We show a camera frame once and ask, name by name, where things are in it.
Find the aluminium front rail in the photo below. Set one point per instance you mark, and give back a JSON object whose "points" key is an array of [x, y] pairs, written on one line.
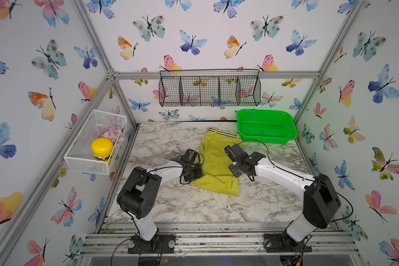
{"points": [[194, 239]]}

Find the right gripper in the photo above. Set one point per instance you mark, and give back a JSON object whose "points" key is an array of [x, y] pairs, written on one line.
{"points": [[233, 170]]}

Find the yellow lidded jar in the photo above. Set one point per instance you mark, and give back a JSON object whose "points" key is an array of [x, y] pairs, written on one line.
{"points": [[102, 149]]}

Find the green plastic basket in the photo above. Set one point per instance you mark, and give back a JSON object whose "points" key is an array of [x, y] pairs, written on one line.
{"points": [[267, 126]]}

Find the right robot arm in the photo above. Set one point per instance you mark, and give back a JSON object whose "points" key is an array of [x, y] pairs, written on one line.
{"points": [[320, 199]]}

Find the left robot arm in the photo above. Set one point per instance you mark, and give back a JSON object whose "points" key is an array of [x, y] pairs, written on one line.
{"points": [[139, 193]]}

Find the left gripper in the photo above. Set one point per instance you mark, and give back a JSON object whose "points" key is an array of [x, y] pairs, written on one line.
{"points": [[198, 175]]}

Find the pink item in basket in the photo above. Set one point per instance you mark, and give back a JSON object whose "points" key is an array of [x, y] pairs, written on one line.
{"points": [[114, 134]]}

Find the white mesh wall basket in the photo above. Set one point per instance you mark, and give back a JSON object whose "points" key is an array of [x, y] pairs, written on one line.
{"points": [[79, 156]]}

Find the black wire wall basket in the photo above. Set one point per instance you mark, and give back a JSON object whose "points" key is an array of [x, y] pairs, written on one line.
{"points": [[217, 88]]}

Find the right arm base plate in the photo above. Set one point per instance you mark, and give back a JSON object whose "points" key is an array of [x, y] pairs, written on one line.
{"points": [[281, 242]]}

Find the lime green long pants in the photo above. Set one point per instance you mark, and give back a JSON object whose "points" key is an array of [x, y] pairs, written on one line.
{"points": [[217, 176]]}

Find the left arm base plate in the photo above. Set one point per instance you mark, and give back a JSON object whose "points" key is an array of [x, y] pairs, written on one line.
{"points": [[160, 244]]}

